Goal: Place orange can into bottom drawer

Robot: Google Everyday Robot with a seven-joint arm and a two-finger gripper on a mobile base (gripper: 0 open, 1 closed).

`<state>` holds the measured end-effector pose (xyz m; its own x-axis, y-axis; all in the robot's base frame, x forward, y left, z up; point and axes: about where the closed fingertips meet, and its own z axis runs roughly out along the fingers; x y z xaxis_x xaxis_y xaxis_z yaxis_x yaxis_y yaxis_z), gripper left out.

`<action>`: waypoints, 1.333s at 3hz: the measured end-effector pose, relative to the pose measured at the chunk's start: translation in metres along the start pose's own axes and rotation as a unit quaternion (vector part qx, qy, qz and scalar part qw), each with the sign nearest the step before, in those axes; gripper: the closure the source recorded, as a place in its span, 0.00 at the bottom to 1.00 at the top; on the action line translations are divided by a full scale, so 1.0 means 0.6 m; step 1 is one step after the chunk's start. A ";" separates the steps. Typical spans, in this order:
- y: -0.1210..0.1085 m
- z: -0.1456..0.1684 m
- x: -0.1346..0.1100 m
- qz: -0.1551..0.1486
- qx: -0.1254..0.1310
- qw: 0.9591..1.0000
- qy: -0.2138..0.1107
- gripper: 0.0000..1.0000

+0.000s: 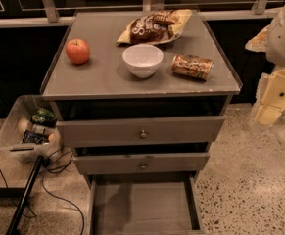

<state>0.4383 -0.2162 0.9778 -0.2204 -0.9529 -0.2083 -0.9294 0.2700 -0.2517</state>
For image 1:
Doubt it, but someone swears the brown yellow chip bag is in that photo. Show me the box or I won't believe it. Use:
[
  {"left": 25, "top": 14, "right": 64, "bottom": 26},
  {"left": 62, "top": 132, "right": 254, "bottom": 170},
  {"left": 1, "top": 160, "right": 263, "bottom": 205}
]
[{"left": 117, "top": 9, "right": 192, "bottom": 45}]

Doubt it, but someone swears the clear plastic bin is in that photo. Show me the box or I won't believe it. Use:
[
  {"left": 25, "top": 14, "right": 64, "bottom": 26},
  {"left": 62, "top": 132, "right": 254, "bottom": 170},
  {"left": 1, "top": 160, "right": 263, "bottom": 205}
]
[{"left": 0, "top": 95, "right": 62, "bottom": 163}]

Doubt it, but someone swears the green snack bag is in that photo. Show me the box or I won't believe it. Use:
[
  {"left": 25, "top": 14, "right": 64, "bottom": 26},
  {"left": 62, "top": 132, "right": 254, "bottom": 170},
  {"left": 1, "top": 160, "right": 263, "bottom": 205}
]
[{"left": 30, "top": 107, "right": 56, "bottom": 127}]

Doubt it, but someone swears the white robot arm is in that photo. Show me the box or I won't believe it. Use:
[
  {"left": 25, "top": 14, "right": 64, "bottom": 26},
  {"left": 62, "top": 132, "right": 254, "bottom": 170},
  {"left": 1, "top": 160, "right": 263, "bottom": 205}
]
[{"left": 245, "top": 5, "right": 285, "bottom": 126}]

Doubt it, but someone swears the metal railing frame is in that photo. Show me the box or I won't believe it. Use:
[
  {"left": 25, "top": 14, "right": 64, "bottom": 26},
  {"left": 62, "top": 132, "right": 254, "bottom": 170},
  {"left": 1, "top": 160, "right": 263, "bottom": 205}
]
[{"left": 0, "top": 0, "right": 285, "bottom": 29}]

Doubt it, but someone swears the dark blue snack packet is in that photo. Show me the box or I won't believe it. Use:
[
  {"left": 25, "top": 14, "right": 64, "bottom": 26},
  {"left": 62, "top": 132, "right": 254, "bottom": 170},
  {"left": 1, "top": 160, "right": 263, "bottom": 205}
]
[{"left": 22, "top": 130, "right": 48, "bottom": 145}]

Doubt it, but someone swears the grey drawer cabinet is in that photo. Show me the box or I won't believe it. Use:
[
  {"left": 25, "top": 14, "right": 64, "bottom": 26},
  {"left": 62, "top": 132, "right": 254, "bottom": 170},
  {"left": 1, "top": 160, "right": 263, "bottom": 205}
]
[{"left": 39, "top": 9, "right": 243, "bottom": 235}]

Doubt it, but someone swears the red apple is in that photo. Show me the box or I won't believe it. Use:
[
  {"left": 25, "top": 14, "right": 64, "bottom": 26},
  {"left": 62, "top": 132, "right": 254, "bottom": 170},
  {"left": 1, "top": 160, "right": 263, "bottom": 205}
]
[{"left": 66, "top": 39, "right": 90, "bottom": 65}]

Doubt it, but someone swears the bottom grey drawer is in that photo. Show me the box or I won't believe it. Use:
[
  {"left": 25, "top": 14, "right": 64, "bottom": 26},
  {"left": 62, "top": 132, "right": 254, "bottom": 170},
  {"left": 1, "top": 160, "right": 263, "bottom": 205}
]
[{"left": 86, "top": 172, "right": 205, "bottom": 235}]

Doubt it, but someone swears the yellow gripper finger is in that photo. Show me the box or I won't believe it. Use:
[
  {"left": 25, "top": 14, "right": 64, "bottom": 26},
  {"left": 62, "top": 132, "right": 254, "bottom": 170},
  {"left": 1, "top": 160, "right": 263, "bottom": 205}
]
[
  {"left": 255, "top": 106, "right": 282, "bottom": 126},
  {"left": 245, "top": 26, "right": 268, "bottom": 53}
]

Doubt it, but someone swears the black cable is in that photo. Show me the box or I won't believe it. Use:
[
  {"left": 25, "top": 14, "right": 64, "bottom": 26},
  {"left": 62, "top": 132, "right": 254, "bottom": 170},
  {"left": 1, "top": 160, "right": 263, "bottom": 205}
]
[{"left": 0, "top": 142, "right": 85, "bottom": 235}]

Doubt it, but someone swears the grey drawer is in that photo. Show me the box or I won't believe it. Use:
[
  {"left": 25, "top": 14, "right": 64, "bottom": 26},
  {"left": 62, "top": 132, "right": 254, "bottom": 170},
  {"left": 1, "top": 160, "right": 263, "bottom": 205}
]
[
  {"left": 57, "top": 116, "right": 224, "bottom": 147},
  {"left": 74, "top": 153, "right": 210, "bottom": 174},
  {"left": 86, "top": 172, "right": 205, "bottom": 235}
]

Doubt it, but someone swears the top grey drawer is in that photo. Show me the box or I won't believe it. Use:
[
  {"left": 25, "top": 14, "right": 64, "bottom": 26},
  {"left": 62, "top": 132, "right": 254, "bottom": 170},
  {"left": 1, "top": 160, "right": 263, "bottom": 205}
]
[{"left": 57, "top": 116, "right": 224, "bottom": 147}]

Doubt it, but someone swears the middle grey drawer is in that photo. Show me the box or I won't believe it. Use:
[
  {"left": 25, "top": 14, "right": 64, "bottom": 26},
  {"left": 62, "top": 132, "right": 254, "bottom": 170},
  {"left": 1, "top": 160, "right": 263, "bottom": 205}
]
[{"left": 74, "top": 153, "right": 210, "bottom": 174}]

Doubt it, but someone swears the black pole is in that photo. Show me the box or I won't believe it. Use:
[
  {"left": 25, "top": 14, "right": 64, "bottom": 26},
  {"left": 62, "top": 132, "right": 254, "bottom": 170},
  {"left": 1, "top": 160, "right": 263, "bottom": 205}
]
[{"left": 6, "top": 156, "right": 44, "bottom": 235}]

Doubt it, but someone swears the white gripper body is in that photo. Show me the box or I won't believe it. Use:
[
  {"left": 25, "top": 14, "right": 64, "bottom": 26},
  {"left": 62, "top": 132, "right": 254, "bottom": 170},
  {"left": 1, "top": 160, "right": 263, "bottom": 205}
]
[{"left": 257, "top": 67, "right": 285, "bottom": 110}]

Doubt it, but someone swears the white bowl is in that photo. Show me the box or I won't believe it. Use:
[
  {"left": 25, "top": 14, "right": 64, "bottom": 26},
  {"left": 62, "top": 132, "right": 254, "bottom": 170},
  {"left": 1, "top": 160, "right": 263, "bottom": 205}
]
[{"left": 122, "top": 44, "right": 164, "bottom": 78}]

